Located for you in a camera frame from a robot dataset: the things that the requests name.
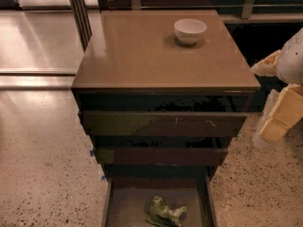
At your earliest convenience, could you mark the top drawer front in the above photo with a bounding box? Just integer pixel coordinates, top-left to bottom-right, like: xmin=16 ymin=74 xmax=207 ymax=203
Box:
xmin=82 ymin=111 xmax=247 ymax=137

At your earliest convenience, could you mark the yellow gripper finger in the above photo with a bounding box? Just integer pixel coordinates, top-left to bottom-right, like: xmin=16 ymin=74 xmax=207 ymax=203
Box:
xmin=250 ymin=50 xmax=280 ymax=77
xmin=258 ymin=84 xmax=303 ymax=142

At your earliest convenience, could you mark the brown drawer cabinet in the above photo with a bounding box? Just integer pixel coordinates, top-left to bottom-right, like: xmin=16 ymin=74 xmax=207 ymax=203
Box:
xmin=71 ymin=9 xmax=261 ymax=227

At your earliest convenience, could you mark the open bottom drawer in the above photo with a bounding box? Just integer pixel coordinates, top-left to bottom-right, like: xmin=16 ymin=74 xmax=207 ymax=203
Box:
xmin=101 ymin=177 xmax=218 ymax=227

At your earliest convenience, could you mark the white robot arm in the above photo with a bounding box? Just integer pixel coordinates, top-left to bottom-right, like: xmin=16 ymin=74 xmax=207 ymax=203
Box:
xmin=251 ymin=28 xmax=303 ymax=148

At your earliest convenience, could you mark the white ceramic bowl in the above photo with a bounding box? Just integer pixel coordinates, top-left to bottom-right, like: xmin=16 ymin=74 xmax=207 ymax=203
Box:
xmin=174 ymin=19 xmax=207 ymax=45

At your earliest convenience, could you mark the blue tape piece upper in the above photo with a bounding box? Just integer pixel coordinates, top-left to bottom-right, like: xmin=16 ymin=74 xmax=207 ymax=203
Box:
xmin=90 ymin=150 xmax=95 ymax=157

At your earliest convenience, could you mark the middle drawer front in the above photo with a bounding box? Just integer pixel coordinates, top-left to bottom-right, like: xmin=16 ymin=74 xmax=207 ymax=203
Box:
xmin=95 ymin=147 xmax=228 ymax=166

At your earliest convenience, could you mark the green rice chip bag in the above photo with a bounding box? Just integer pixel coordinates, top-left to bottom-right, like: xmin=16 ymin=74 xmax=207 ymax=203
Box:
xmin=146 ymin=195 xmax=187 ymax=227

